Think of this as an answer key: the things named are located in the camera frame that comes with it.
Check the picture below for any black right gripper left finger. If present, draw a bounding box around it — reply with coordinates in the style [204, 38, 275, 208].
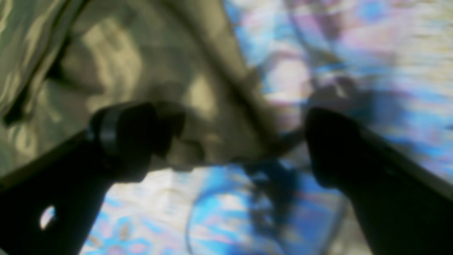
[0, 102, 185, 255]

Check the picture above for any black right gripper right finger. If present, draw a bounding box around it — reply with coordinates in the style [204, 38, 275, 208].
[305, 108, 453, 255]

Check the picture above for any camouflage T-shirt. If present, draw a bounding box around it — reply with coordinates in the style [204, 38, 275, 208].
[0, 0, 287, 176]

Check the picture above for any patterned tile tablecloth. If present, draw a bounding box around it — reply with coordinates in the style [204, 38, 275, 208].
[78, 0, 453, 255]

